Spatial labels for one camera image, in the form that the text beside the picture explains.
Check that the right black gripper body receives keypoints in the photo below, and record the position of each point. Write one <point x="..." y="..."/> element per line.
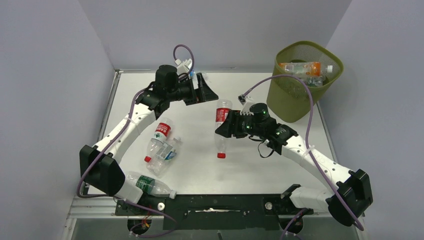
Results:
<point x="244" y="125"/>

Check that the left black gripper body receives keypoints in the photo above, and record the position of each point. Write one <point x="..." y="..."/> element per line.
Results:
<point x="183" y="91"/>

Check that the orange drink bottle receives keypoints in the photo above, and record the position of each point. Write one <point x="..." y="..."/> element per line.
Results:
<point x="306" y="69"/>

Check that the crushed clear bottle white cap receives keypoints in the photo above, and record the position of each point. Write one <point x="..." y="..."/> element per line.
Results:
<point x="164" y="157"/>

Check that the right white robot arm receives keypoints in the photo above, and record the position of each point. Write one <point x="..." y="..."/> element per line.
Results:
<point x="348" y="193"/>

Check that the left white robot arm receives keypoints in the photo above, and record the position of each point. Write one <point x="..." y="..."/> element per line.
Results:
<point x="100" y="164"/>

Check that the green mesh waste bin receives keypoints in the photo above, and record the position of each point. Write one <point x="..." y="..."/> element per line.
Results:
<point x="287" y="97"/>

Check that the clear bottle dark green label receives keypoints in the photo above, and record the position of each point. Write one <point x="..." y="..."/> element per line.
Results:
<point x="150" y="186"/>

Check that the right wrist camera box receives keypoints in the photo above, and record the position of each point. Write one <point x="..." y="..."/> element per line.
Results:
<point x="246" y="102"/>

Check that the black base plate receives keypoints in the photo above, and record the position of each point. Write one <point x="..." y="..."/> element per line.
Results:
<point x="217" y="212"/>

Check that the aluminium frame rail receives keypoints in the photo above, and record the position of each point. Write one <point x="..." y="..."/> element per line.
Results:
<point x="105" y="208"/>

